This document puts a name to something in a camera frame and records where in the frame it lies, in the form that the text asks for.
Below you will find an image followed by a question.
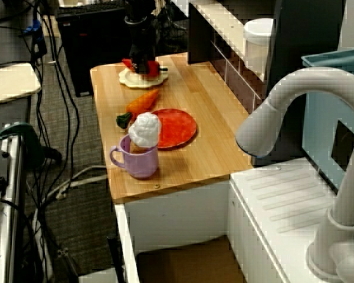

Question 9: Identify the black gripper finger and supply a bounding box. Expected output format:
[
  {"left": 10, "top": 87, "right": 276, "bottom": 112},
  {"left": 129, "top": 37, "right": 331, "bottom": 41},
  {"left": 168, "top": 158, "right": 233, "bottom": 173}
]
[{"left": 132, "top": 60, "right": 150, "bottom": 74}]

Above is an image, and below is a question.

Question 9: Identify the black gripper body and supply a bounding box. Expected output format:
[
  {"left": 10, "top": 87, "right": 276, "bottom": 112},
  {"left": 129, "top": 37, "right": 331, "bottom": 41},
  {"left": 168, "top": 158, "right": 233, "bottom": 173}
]
[{"left": 126, "top": 17, "right": 158, "bottom": 64}]

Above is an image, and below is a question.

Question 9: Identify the red toy pepper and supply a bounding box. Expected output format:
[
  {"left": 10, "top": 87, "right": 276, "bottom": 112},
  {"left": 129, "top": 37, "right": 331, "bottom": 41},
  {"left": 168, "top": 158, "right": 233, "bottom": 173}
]
[{"left": 121, "top": 58, "right": 168, "bottom": 76}]

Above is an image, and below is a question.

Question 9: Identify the orange toy carrot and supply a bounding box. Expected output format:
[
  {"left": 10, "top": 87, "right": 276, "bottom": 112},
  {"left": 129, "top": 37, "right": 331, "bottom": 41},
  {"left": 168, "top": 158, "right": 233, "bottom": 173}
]
[{"left": 116, "top": 88, "right": 160, "bottom": 129}]

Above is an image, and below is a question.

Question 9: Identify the red round plate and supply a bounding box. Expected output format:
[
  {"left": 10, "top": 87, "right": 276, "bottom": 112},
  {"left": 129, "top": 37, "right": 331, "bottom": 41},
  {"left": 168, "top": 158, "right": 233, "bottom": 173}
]
[{"left": 149, "top": 108, "right": 198, "bottom": 150}]

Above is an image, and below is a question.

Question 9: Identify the cream scalloped plate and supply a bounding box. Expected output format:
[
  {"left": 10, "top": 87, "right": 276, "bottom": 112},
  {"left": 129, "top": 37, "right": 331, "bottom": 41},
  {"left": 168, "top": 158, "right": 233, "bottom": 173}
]
[{"left": 119, "top": 67, "right": 169, "bottom": 89}]

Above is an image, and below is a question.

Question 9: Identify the black computer tower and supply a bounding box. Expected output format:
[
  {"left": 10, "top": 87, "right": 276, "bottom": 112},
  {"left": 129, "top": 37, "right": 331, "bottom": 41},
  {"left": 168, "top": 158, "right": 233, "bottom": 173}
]
[{"left": 56, "top": 5, "right": 133, "bottom": 98}]

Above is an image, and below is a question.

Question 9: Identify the white toy ice cream cone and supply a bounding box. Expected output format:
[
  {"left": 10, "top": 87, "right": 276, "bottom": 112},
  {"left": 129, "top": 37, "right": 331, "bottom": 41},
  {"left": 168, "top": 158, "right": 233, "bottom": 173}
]
[{"left": 128, "top": 111, "right": 162, "bottom": 154}]

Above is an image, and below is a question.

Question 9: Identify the black toy kitchen hutch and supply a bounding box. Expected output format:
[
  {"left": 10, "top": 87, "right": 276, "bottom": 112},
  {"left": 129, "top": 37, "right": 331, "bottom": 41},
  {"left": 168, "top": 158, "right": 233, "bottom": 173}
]
[{"left": 188, "top": 0, "right": 346, "bottom": 166}]

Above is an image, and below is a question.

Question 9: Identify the purple plastic mug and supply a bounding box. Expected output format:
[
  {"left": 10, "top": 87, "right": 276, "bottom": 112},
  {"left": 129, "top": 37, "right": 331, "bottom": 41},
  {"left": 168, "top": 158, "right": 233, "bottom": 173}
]
[{"left": 110, "top": 134, "right": 160, "bottom": 180}]

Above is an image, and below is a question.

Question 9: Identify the white lidded canister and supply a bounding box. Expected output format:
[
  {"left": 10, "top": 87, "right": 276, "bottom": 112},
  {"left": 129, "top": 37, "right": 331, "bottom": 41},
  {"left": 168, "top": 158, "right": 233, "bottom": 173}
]
[{"left": 243, "top": 18, "right": 274, "bottom": 74}]

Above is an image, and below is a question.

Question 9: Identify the cream topped desk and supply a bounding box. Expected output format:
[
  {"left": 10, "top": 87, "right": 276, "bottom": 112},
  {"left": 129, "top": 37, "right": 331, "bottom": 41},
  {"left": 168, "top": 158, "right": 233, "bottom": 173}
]
[{"left": 0, "top": 62, "right": 42, "bottom": 107}]

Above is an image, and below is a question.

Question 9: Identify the grey toy faucet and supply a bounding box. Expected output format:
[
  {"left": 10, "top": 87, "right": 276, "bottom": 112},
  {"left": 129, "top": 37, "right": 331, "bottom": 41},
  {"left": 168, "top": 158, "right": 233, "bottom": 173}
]
[{"left": 235, "top": 67, "right": 354, "bottom": 281}]

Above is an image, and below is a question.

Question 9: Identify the teal plastic bin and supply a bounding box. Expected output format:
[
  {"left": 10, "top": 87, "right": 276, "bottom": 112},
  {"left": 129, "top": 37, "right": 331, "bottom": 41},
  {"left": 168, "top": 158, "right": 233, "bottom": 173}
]
[{"left": 300, "top": 47, "right": 354, "bottom": 195}]

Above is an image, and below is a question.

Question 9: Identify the white toy sink unit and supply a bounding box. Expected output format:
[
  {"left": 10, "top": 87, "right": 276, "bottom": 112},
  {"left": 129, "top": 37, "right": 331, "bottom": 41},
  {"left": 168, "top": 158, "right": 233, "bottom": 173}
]
[{"left": 114, "top": 156, "right": 354, "bottom": 283}]

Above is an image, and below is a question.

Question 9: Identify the blue cable connector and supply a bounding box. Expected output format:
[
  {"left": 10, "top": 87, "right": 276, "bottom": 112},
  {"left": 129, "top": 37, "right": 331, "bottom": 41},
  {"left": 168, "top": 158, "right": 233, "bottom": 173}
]
[{"left": 21, "top": 19, "right": 44, "bottom": 37}]

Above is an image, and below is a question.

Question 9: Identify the grey floor cable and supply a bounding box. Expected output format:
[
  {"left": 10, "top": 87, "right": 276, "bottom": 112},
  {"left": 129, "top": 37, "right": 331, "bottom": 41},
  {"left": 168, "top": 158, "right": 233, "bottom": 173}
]
[{"left": 41, "top": 164, "right": 109, "bottom": 204}]

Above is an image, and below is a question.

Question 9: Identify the aluminium extrusion rail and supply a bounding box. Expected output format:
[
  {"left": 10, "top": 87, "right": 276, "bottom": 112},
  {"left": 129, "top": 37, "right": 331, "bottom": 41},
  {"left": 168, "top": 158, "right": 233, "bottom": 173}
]
[{"left": 0, "top": 126, "right": 26, "bottom": 283}]

